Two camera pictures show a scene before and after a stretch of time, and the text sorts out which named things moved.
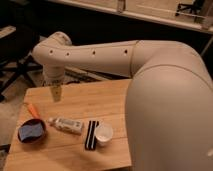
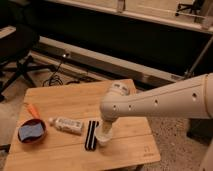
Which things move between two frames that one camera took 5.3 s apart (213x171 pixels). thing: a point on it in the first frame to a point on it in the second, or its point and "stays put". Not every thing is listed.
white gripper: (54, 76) to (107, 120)
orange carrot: (33, 111) stays put
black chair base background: (188, 9) stays put
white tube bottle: (67, 125) stays put
